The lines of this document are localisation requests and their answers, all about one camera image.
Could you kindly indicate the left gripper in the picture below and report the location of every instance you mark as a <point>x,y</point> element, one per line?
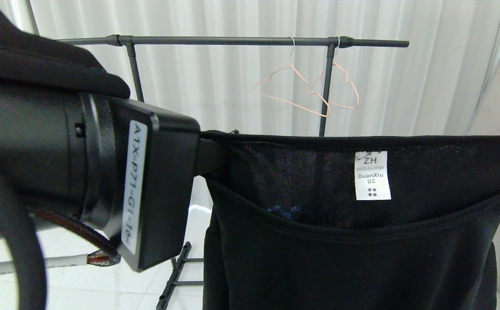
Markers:
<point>168,185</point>

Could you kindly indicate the pink clothes hanger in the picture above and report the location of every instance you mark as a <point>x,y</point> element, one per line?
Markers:
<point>291,104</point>
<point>344,106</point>

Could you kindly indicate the black garment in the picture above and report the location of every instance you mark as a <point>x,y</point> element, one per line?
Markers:
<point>319,267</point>

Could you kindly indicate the black clothes rack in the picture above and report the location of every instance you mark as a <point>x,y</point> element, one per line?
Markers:
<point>233,41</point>

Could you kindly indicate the white curtain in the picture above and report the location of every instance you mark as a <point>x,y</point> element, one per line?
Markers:
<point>233,86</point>

